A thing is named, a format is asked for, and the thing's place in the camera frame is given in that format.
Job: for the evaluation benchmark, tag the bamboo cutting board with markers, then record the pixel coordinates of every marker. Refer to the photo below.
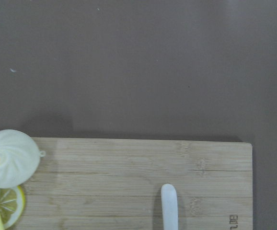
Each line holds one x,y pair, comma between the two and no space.
115,184

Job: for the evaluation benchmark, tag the white ceramic spoon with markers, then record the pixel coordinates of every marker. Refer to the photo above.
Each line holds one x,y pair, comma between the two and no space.
169,207

